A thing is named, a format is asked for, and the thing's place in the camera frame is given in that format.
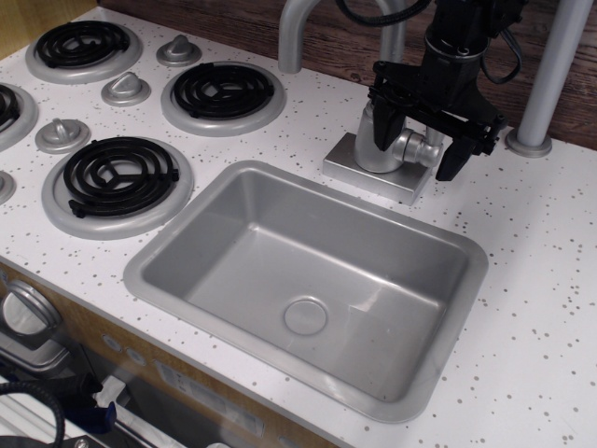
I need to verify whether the silver faucet lever handle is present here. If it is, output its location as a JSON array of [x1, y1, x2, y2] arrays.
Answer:
[[391, 127, 444, 168]]

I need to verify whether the grey plastic sink basin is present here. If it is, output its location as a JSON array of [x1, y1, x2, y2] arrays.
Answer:
[[123, 161, 489, 424]]

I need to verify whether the back left black burner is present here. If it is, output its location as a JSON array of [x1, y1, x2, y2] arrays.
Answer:
[[25, 21, 143, 85]]

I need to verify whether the silver stove knob lower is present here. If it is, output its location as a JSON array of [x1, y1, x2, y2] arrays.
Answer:
[[35, 119, 90, 155]]

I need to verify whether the silver stove knob middle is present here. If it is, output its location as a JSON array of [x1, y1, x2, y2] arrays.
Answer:
[[101, 72, 151, 107]]

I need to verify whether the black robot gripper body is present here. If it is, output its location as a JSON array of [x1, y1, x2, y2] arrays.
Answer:
[[369, 35, 507, 155]]

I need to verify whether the back right black burner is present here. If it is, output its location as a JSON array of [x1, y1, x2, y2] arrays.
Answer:
[[160, 62, 285, 137]]

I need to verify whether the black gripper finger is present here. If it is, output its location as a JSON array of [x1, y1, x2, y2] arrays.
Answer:
[[436, 138, 473, 181], [373, 99, 405, 151]]

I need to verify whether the left edge black burner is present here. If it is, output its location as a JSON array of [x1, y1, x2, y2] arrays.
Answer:
[[1, 84, 38, 151]]

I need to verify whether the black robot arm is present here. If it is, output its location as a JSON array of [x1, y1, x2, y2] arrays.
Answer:
[[369, 1, 525, 181]]

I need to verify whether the front right black burner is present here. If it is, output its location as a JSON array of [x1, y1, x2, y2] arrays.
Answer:
[[42, 137, 194, 241]]

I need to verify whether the silver stove knob edge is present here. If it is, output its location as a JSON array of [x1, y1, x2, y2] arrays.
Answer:
[[0, 171, 16, 204]]

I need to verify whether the silver stove knob top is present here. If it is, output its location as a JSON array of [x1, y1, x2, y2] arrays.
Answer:
[[156, 35, 202, 67]]

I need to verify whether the grey support pole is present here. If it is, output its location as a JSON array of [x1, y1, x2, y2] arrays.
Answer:
[[506, 0, 593, 159]]

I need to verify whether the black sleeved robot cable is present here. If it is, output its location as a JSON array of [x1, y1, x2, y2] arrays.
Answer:
[[336, 0, 431, 26]]

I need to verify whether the silver stove knob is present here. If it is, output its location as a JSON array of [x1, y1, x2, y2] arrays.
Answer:
[[35, 119, 90, 155], [101, 72, 151, 107], [156, 35, 202, 67]]

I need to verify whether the black cable front left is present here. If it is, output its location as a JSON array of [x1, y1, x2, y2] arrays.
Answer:
[[0, 380, 66, 442]]

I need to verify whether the silver oven dial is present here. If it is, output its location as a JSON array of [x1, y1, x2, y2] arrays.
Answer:
[[1, 280, 62, 349]]

